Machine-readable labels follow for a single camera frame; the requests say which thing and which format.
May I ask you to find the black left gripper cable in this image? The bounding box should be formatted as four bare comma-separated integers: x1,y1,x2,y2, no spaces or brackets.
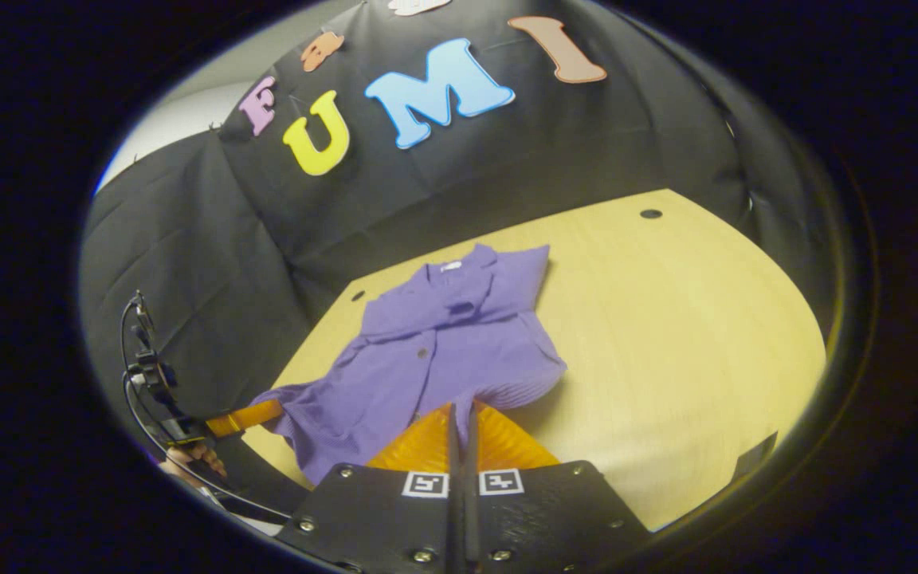
120,297,294,524

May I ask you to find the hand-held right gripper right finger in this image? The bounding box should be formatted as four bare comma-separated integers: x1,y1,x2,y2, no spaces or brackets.
460,400,652,574

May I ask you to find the black backdrop cloth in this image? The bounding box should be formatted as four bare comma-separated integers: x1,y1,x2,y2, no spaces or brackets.
80,0,838,447

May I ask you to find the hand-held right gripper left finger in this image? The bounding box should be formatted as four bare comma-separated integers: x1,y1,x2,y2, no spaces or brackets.
275,402,461,574

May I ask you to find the purple button-up garment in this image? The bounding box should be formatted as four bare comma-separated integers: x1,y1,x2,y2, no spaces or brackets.
252,243,568,487

